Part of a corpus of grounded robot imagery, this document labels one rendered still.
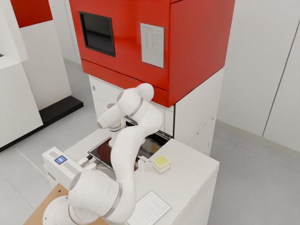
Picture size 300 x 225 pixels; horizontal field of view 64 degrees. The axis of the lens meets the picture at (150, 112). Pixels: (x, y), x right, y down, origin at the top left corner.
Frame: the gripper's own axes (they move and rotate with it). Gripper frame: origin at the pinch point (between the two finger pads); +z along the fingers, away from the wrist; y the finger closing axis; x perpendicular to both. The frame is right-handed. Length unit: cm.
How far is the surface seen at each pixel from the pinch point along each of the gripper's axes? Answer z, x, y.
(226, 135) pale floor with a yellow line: 93, 144, -74
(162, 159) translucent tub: -10.6, 20.8, 30.8
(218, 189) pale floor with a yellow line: 93, 93, -6
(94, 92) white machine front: -10, -7, -57
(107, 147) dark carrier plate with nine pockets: 2.8, -6.4, -3.6
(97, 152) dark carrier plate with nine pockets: 2.8, -13.4, -1.0
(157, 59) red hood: -59, 27, 5
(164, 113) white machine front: -20.7, 32.5, 2.7
